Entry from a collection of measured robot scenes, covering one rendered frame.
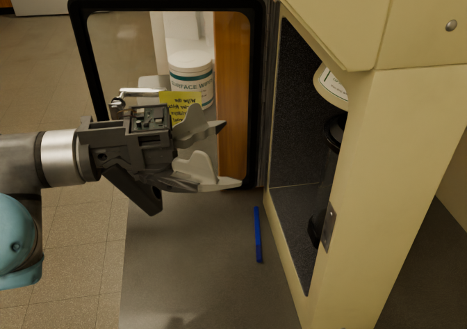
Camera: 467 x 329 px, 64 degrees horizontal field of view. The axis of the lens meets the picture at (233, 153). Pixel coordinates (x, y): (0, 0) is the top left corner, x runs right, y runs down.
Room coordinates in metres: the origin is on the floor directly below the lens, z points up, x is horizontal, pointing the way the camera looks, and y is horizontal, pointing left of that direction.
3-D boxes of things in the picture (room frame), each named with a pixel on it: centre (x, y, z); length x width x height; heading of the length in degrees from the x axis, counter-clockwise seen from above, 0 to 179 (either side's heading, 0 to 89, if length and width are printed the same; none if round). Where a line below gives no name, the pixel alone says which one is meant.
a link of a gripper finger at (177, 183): (0.38, 0.08, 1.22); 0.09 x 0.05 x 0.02; 65
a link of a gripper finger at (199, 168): (0.36, 0.04, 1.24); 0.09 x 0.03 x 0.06; 65
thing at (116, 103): (0.58, 0.21, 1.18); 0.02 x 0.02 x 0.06; 0
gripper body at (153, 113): (0.40, 0.14, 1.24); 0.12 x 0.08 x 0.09; 99
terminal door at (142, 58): (0.59, 0.10, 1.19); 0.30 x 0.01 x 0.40; 90
